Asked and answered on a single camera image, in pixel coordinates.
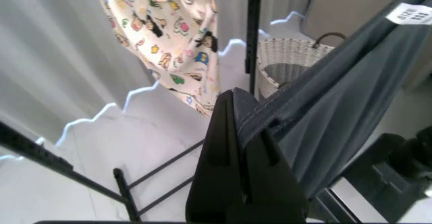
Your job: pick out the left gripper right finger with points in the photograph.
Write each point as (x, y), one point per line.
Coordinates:
(273, 190)

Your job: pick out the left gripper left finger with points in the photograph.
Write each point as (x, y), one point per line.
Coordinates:
(216, 183)

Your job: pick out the dark green garment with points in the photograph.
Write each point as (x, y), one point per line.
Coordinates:
(337, 109)

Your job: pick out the cream printed garment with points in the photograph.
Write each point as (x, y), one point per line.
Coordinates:
(168, 48)

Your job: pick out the white laundry basket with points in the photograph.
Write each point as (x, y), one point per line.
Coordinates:
(287, 55)

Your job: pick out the black clothes rack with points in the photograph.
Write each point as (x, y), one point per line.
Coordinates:
(252, 31)

